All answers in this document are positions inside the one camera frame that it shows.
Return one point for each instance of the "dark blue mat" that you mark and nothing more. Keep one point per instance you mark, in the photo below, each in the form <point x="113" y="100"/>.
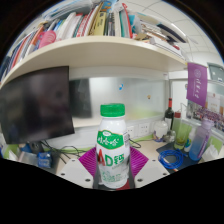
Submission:
<point x="186" y="161"/>

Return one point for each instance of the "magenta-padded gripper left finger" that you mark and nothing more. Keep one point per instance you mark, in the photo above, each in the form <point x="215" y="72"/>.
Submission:
<point x="88" y="161"/>

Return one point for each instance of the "white wall socket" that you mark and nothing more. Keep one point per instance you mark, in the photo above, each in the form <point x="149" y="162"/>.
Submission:
<point x="143" y="128"/>
<point x="131" y="130"/>

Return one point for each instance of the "white plastic jar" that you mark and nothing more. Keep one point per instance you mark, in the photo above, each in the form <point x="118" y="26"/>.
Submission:
<point x="160" y="130"/>

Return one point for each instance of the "wide group photo print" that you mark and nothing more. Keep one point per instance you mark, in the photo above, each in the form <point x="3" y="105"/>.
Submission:
<point x="210" y="111"/>

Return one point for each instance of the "black computer monitor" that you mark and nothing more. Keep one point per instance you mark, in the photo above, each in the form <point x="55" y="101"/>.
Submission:
<point x="36" y="105"/>

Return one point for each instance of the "white drink bottle green cap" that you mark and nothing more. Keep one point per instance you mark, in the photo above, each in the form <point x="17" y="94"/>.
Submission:
<point x="112" y="150"/>

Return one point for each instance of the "small blue box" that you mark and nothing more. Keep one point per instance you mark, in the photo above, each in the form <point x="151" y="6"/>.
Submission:
<point x="44" y="160"/>

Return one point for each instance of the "purple pennant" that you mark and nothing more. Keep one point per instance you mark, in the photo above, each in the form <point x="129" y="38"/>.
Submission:
<point x="197" y="83"/>

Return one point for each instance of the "white tissue pack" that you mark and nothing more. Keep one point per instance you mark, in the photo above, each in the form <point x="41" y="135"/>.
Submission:
<point x="210" y="152"/>

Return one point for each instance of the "purple translucent water bottle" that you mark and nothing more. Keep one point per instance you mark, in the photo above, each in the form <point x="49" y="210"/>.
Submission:
<point x="200" y="143"/>

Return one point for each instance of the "dark wine bottle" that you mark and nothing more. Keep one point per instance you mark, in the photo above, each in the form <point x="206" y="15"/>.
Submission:
<point x="169" y="116"/>

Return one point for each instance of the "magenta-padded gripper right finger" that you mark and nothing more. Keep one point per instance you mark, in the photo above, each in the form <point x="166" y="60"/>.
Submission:
<point x="138" y="161"/>

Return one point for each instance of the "green translucent container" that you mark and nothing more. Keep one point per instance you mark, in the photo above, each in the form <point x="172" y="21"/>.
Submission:
<point x="182" y="131"/>

